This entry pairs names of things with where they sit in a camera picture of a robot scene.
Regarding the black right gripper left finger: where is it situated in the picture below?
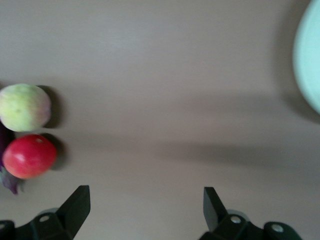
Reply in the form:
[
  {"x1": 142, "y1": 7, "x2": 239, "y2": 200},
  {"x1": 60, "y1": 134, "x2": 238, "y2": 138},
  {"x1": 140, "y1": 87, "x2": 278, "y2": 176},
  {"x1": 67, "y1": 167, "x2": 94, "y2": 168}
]
[{"x1": 0, "y1": 184, "x2": 91, "y2": 240}]

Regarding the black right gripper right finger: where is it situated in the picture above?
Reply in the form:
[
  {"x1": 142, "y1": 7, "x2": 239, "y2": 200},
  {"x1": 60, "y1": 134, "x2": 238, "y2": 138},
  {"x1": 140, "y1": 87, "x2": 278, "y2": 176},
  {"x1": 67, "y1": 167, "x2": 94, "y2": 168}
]
[{"x1": 199, "y1": 186, "x2": 303, "y2": 240}]

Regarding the long purple eggplant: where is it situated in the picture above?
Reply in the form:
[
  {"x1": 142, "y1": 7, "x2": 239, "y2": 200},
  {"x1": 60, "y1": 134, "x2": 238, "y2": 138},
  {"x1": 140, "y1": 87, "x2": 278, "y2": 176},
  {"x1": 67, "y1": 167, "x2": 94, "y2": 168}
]
[{"x1": 0, "y1": 122, "x2": 26, "y2": 195}]

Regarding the red round fruit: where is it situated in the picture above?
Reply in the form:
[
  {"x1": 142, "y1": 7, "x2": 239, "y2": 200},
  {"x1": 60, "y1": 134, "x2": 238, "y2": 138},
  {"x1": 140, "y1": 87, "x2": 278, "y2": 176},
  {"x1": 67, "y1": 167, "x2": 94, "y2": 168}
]
[{"x1": 2, "y1": 134, "x2": 58, "y2": 180}]

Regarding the yellow pink peach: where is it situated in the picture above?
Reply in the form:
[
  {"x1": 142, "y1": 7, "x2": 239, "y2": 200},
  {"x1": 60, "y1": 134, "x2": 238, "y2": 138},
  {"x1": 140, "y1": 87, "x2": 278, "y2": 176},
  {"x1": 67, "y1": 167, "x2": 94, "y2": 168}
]
[{"x1": 0, "y1": 83, "x2": 52, "y2": 133}]

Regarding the pale green plate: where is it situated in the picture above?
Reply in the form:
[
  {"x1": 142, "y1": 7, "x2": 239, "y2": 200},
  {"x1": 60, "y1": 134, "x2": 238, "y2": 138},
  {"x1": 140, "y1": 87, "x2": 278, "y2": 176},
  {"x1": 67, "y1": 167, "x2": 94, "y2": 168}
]
[{"x1": 292, "y1": 0, "x2": 320, "y2": 116}]

